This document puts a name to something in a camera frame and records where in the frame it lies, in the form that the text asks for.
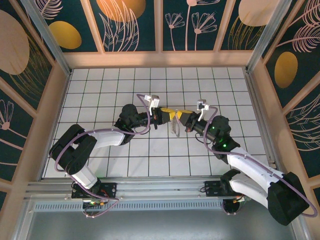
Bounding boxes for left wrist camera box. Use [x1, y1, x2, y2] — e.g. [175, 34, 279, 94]
[144, 94, 161, 115]

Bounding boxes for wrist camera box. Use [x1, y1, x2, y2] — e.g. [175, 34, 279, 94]
[196, 99, 210, 122]
[144, 94, 161, 115]

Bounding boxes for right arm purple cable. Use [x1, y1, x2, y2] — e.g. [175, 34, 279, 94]
[202, 106, 318, 218]

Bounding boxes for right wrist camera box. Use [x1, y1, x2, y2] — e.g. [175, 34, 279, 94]
[196, 99, 210, 122]

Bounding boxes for aluminium side rail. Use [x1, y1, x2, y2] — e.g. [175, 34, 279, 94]
[243, 69, 281, 177]

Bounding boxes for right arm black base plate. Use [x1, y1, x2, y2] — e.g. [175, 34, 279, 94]
[204, 179, 251, 198]

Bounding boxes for aluminium mounting rail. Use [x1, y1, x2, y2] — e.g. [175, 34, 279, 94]
[23, 176, 276, 202]

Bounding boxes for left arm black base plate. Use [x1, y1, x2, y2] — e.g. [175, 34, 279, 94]
[71, 181, 118, 200]

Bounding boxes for slotted grey cable duct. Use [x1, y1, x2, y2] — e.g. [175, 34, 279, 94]
[31, 200, 226, 213]

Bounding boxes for aluminium corner post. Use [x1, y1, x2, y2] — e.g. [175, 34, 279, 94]
[246, 0, 293, 74]
[20, 0, 73, 76]

